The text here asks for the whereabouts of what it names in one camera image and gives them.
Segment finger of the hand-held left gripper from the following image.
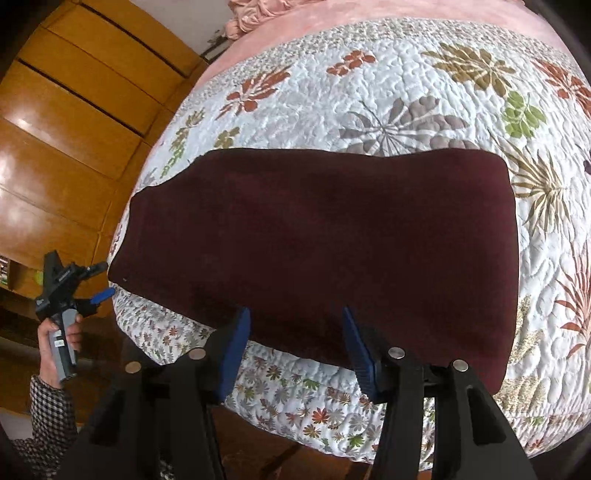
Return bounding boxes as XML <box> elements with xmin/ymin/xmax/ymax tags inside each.
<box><xmin>76</xmin><ymin>289</ymin><xmax>116</xmax><ymax>317</ymax></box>
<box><xmin>76</xmin><ymin>261</ymin><xmax>109</xmax><ymax>279</ymax></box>

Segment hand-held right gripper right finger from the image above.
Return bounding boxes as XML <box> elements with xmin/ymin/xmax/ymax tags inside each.
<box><xmin>342</xmin><ymin>305</ymin><xmax>539</xmax><ymax>480</ymax></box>

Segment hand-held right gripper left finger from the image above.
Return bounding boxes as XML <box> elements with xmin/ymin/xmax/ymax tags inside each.
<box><xmin>55</xmin><ymin>306</ymin><xmax>252</xmax><ymax>480</ymax></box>

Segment maroon pants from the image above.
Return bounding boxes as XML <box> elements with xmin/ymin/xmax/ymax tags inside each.
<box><xmin>107</xmin><ymin>147</ymin><xmax>520</xmax><ymax>397</ymax></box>

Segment person's left forearm checked sleeve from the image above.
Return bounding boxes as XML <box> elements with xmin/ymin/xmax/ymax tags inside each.
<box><xmin>11</xmin><ymin>374</ymin><xmax>79</xmax><ymax>480</ymax></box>

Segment person's left hand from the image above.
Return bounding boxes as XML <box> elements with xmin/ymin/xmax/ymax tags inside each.
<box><xmin>36</xmin><ymin>314</ymin><xmax>85</xmax><ymax>387</ymax></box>

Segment wooden wardrobe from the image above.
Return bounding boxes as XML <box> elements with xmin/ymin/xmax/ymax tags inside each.
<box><xmin>0</xmin><ymin>0</ymin><xmax>211</xmax><ymax>296</ymax></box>

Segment dark nightstand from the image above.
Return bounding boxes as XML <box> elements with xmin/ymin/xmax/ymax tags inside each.
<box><xmin>201</xmin><ymin>30</ymin><xmax>229</xmax><ymax>61</ymax></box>

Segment floral quilted bedspread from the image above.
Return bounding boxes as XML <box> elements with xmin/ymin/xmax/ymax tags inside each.
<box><xmin>108</xmin><ymin>16</ymin><xmax>591</xmax><ymax>464</ymax></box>

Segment crumpled pink blanket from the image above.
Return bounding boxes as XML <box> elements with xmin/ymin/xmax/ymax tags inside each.
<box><xmin>225</xmin><ymin>0</ymin><xmax>319</xmax><ymax>40</ymax></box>

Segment pink bed sheet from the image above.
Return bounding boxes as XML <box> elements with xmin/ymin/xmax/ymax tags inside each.
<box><xmin>222</xmin><ymin>0</ymin><xmax>575</xmax><ymax>54</ymax></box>

